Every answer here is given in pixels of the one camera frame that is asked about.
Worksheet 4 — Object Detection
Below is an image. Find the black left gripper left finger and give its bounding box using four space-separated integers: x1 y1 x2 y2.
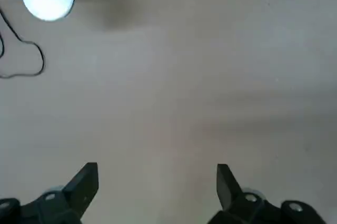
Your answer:
0 162 100 224

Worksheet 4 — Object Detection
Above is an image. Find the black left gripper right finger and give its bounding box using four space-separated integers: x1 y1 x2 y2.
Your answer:
210 163 327 224

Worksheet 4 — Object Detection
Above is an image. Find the black lamp cable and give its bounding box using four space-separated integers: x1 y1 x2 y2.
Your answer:
0 7 45 79

